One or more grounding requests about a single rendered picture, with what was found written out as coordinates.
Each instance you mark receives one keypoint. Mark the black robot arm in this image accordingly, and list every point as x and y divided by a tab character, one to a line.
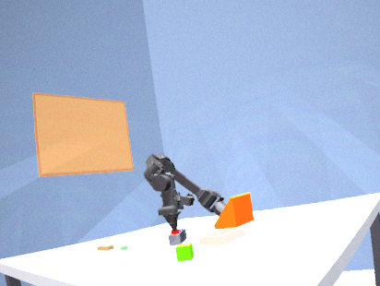
161	174

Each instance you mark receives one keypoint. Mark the small green block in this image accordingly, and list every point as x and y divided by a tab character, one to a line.
184	252

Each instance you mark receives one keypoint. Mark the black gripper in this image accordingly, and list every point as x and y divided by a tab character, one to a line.
169	210

